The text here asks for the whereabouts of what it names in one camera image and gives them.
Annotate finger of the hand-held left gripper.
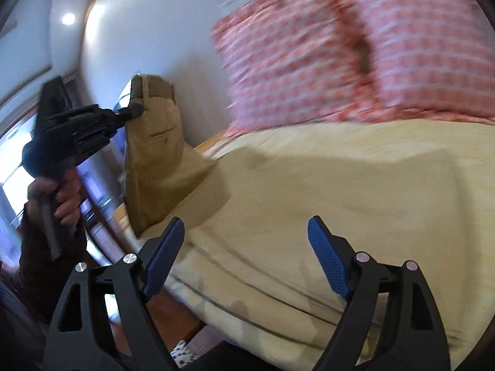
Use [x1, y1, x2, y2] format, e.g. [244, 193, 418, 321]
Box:
[97, 103, 144, 132]

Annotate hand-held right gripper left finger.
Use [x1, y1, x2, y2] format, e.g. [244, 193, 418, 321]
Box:
[42, 217, 185, 371]

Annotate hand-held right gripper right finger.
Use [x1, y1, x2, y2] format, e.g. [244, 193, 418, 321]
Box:
[307, 215, 452, 371]

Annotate khaki pants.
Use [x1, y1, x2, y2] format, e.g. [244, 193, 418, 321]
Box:
[123, 74, 233, 239]

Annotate person's left forearm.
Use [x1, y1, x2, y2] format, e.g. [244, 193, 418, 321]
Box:
[15, 201, 88, 325]

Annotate person's left hand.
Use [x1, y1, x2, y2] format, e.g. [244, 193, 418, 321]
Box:
[27, 165, 83, 229]

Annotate beige bed sheet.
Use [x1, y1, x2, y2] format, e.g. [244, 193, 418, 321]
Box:
[133, 118, 495, 371]

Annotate window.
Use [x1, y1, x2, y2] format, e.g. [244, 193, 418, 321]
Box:
[0, 116, 128, 275]

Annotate red checkered pillow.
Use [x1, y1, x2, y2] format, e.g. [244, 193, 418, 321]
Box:
[212, 0, 377, 133]
[346, 0, 495, 118]

